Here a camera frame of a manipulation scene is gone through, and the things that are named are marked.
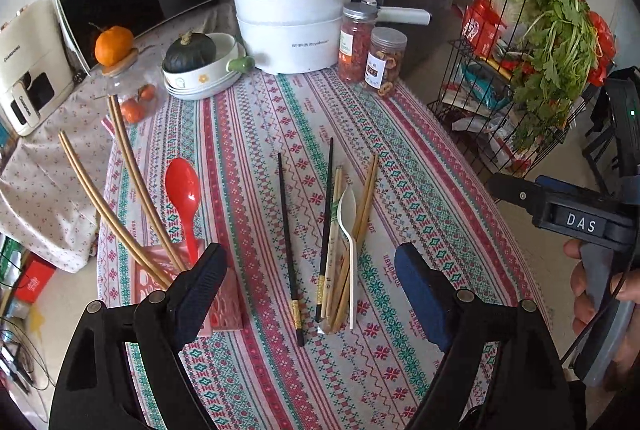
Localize jar of dried slices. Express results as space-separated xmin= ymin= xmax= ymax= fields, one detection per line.
xmin=363 ymin=26 xmax=408 ymax=97

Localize white air fryer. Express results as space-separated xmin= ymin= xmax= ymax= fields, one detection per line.
xmin=1 ymin=0 xmax=74 ymax=137

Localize white plastic spoon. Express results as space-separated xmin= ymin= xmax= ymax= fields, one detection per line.
xmin=335 ymin=186 xmax=357 ymax=330

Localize green leafy vegetables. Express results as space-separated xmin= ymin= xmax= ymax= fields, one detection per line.
xmin=491 ymin=0 xmax=601 ymax=150

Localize floral white cloth cover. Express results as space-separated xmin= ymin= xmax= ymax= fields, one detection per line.
xmin=0 ymin=0 xmax=241 ymax=274

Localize white floral ceramic bowl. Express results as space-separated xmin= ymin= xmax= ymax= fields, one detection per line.
xmin=163 ymin=33 xmax=255 ymax=100

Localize red plastic spoon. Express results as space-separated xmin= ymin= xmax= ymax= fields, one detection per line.
xmin=165 ymin=158 xmax=201 ymax=265

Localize orange tangerine on jar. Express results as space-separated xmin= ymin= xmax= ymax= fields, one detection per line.
xmin=93 ymin=26 xmax=134 ymax=67

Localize red cardboard box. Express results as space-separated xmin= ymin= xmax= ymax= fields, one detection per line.
xmin=15 ymin=252 xmax=56 ymax=304

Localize pink plastic utensil basket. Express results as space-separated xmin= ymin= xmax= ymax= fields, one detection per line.
xmin=132 ymin=246 xmax=243 ymax=338

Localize dark green pumpkin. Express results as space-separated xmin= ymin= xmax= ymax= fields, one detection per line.
xmin=162 ymin=31 xmax=217 ymax=73

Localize black wire rack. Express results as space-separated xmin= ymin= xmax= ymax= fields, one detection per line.
xmin=430 ymin=0 xmax=597 ymax=181

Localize brown wooden chopstick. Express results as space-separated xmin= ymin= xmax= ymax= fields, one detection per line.
xmin=330 ymin=155 xmax=378 ymax=332
xmin=329 ymin=156 xmax=378 ymax=334

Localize person's right hand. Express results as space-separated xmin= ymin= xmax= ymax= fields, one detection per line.
xmin=563 ymin=238 xmax=640 ymax=391

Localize jar of red dried fruit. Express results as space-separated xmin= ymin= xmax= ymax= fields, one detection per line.
xmin=337 ymin=0 xmax=378 ymax=83

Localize red plastic bag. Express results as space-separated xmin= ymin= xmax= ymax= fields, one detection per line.
xmin=460 ymin=0 xmax=618 ymax=88

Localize printed bamboo chopstick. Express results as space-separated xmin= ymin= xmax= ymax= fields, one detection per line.
xmin=321 ymin=165 xmax=343 ymax=320

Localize striped patterned tablecloth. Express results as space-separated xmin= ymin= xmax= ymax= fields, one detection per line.
xmin=95 ymin=68 xmax=549 ymax=430

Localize white electric cooking pot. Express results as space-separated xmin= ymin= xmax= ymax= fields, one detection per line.
xmin=226 ymin=0 xmax=433 ymax=76

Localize glass jar with tomatoes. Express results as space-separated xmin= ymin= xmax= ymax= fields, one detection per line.
xmin=102 ymin=47 xmax=166 ymax=124

